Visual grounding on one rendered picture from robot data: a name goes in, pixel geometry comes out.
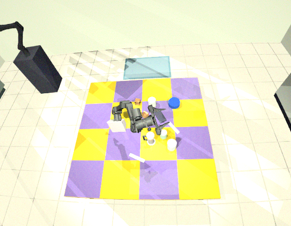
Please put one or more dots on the blue cylinder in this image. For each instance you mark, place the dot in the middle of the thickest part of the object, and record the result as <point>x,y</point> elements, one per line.
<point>174,103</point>

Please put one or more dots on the tan cube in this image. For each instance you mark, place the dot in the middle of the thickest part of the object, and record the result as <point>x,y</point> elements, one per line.
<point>137,101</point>
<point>145,114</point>

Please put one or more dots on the glass french press with black knob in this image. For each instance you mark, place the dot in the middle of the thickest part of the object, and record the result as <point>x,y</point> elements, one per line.
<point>150,137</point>

